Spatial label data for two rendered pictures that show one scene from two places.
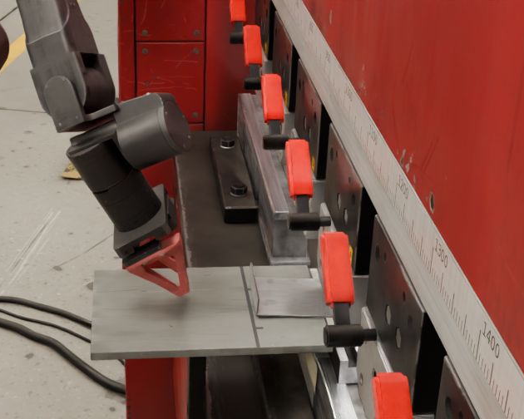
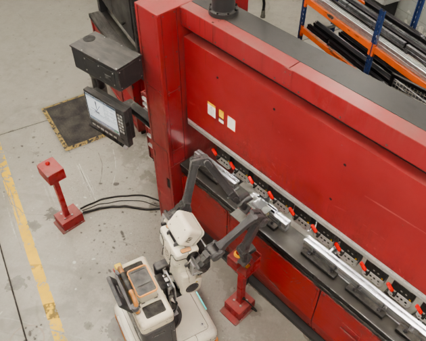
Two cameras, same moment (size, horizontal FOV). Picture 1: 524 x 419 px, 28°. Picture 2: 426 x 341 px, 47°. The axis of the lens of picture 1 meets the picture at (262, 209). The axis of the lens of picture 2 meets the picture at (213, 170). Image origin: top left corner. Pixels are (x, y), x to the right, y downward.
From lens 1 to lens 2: 2.84 m
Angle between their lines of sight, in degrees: 34
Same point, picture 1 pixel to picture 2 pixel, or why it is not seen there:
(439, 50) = (310, 197)
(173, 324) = not seen: hidden behind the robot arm
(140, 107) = (246, 196)
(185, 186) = (200, 178)
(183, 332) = not seen: hidden behind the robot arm
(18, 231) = (76, 176)
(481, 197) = (322, 212)
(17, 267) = (89, 188)
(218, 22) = (186, 140)
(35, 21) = (228, 191)
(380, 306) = (298, 213)
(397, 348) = (304, 218)
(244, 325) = not seen: hidden behind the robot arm
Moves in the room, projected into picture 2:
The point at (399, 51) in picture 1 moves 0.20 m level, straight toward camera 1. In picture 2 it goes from (299, 192) to (316, 213)
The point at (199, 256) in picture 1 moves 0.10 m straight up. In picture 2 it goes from (221, 195) to (221, 187)
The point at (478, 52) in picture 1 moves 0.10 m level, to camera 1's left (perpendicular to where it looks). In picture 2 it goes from (320, 201) to (308, 208)
